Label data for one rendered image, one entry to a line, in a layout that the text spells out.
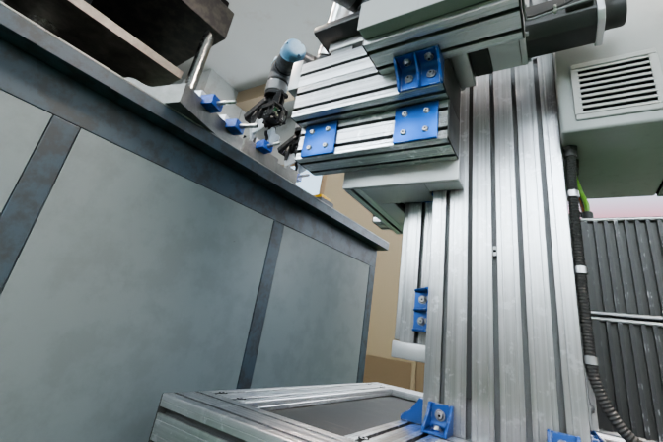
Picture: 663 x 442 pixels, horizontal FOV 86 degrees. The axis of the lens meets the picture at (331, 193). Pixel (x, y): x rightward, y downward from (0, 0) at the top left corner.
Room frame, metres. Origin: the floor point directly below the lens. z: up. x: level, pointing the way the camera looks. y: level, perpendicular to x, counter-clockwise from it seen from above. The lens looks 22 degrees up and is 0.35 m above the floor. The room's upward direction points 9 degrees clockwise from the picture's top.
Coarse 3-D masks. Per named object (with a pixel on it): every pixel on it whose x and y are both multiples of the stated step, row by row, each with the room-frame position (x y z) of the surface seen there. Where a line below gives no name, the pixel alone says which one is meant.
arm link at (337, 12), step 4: (336, 4) 0.91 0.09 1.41; (332, 8) 0.92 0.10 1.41; (336, 8) 0.91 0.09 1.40; (340, 8) 0.91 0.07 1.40; (344, 8) 0.90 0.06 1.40; (332, 12) 0.92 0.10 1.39; (336, 12) 0.91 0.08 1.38; (340, 12) 0.91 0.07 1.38; (344, 12) 0.91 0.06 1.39; (348, 12) 0.92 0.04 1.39; (352, 12) 0.93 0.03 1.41; (332, 16) 0.92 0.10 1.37; (336, 16) 0.92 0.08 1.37; (340, 16) 0.91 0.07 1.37; (344, 16) 0.92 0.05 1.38; (332, 20) 0.92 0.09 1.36; (320, 48) 0.97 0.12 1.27; (324, 48) 0.96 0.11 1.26; (320, 52) 0.97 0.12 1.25; (324, 52) 0.96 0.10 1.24; (320, 56) 0.97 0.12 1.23; (324, 56) 0.96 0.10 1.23
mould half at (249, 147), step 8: (248, 144) 1.01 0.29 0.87; (256, 144) 1.03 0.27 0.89; (248, 152) 1.02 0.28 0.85; (256, 152) 1.04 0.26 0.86; (264, 160) 1.07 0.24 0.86; (272, 160) 1.10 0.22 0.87; (272, 168) 1.11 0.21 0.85; (280, 168) 1.13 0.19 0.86; (288, 168) 1.16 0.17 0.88; (288, 176) 1.17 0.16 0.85; (296, 176) 1.20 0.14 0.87
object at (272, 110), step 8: (264, 96) 1.05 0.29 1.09; (272, 96) 1.04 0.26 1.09; (280, 96) 1.01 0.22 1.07; (264, 104) 1.02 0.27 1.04; (272, 104) 1.00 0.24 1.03; (280, 104) 1.02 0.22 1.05; (264, 112) 1.03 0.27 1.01; (272, 112) 1.01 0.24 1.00; (280, 112) 1.03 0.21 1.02; (264, 120) 1.05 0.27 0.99; (272, 120) 1.04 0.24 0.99; (280, 120) 1.03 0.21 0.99
